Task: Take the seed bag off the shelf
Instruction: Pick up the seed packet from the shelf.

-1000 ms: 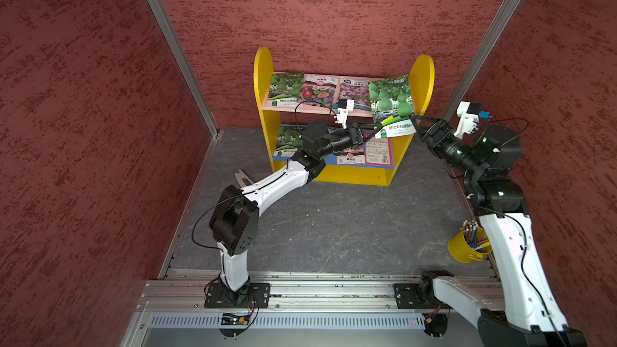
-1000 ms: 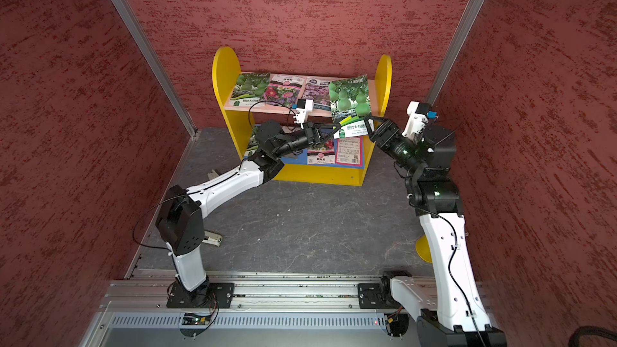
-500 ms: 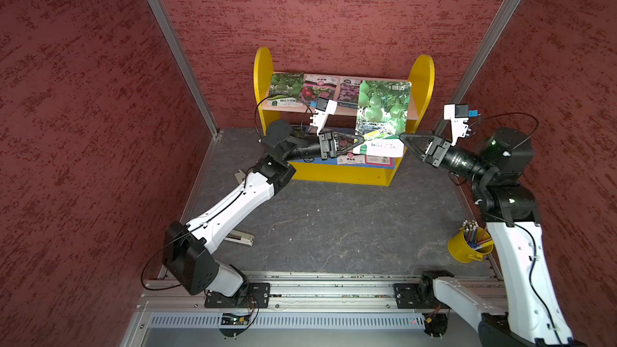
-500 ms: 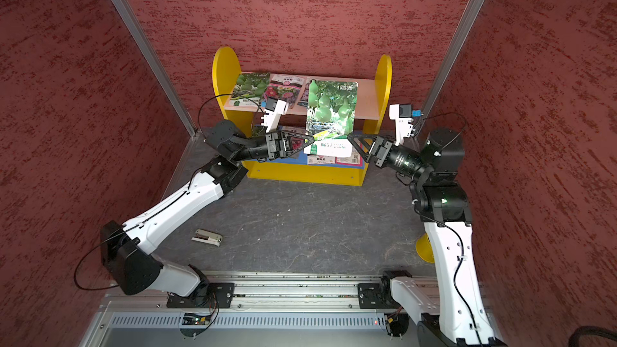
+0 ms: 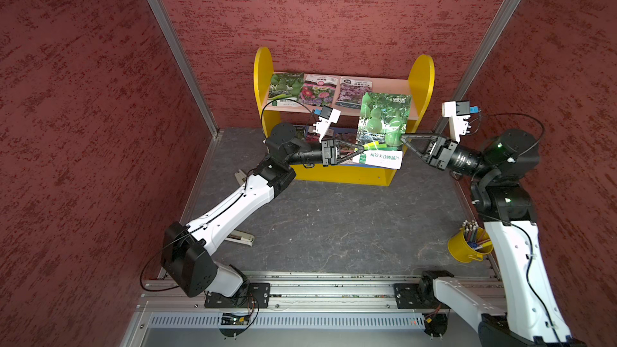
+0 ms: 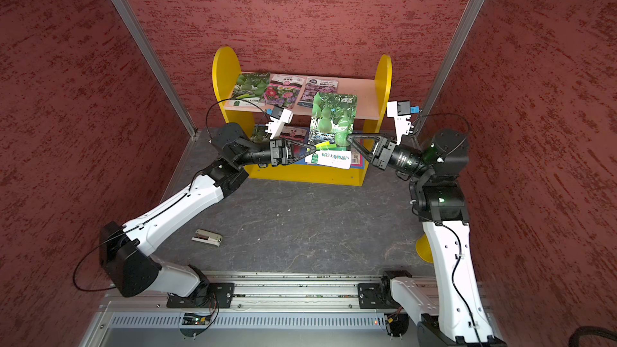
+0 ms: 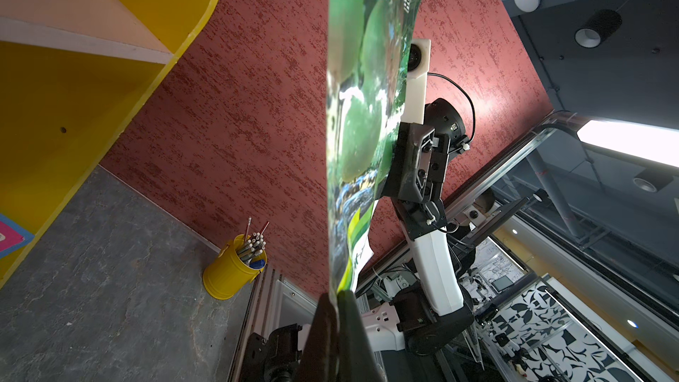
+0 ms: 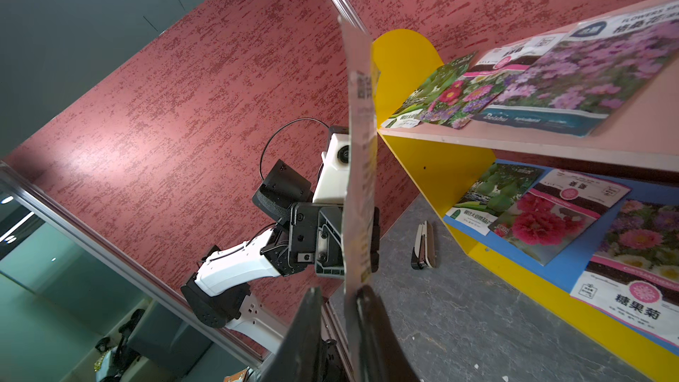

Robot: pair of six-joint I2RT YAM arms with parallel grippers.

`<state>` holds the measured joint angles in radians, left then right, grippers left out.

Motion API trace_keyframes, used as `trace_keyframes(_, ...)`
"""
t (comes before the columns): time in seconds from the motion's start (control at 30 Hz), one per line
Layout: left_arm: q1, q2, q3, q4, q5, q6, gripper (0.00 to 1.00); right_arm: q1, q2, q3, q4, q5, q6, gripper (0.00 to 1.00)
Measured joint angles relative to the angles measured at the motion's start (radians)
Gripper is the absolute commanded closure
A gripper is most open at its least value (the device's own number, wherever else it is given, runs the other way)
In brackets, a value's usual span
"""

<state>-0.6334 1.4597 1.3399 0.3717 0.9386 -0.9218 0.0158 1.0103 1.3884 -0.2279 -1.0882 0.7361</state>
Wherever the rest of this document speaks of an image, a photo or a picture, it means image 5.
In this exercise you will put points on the yellow pencil cup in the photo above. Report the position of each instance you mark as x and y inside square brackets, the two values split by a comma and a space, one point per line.
[470, 243]

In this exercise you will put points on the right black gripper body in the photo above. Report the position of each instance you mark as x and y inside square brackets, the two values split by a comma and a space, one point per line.
[444, 153]

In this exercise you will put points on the large green gourd seed bag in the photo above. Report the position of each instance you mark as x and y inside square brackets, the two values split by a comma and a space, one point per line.
[382, 123]

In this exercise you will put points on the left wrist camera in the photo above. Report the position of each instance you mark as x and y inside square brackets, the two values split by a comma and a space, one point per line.
[326, 116]

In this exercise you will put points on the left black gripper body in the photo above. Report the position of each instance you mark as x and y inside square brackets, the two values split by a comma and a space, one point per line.
[326, 149]

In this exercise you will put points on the left corner aluminium post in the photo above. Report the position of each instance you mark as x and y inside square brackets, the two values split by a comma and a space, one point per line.
[165, 24]

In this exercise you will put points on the red dahlia seed bag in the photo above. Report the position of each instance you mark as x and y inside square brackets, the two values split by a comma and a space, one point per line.
[310, 134]

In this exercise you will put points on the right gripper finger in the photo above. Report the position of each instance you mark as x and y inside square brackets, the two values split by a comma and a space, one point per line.
[419, 147]
[416, 136]

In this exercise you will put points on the corner aluminium post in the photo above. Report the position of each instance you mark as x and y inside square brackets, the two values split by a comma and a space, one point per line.
[165, 24]
[460, 52]

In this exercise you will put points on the pink zinnia seed bag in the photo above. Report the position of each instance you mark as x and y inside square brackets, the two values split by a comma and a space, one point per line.
[318, 90]

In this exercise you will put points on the purple flower seed bag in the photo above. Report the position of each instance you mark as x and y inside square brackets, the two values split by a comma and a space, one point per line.
[352, 92]

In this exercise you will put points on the yellow wooden shelf unit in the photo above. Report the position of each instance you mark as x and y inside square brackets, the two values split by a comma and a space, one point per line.
[419, 84]

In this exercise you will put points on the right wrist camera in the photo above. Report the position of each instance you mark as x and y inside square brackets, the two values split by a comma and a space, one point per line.
[458, 114]

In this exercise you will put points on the silver stapler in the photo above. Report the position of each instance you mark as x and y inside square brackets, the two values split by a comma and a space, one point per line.
[239, 237]

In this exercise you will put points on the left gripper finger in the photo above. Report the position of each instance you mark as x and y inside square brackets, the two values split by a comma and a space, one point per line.
[349, 146]
[349, 156]

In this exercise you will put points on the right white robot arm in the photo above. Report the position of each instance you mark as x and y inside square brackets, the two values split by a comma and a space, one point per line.
[532, 316]

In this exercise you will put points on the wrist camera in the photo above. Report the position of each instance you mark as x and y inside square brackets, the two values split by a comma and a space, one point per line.
[326, 116]
[458, 114]

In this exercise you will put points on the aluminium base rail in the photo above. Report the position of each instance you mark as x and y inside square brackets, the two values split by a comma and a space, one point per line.
[295, 291]

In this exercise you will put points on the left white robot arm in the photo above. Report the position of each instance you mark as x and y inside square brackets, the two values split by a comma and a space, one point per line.
[187, 249]

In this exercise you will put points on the right corner aluminium post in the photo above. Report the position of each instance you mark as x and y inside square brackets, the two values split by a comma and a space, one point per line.
[460, 52]

